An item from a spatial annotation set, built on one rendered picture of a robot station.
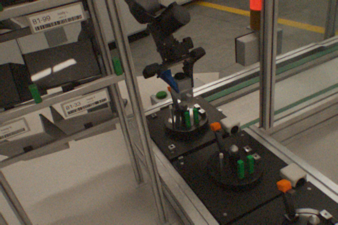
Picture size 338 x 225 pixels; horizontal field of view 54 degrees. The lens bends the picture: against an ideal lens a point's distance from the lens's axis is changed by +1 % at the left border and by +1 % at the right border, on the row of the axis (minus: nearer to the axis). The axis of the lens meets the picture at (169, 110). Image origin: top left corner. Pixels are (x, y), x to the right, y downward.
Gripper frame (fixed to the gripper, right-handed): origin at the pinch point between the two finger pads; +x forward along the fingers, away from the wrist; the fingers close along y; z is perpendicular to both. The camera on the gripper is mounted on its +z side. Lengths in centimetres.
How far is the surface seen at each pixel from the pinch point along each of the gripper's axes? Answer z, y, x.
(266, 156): 10.9, 9.4, 28.2
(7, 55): -283, -55, -120
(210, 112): -10.0, 9.2, 12.4
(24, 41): -281, -34, -128
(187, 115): -2.3, -1.8, 10.4
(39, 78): 23.3, -35.7, -6.9
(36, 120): -61, -43, -12
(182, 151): -1.2, -7.7, 19.1
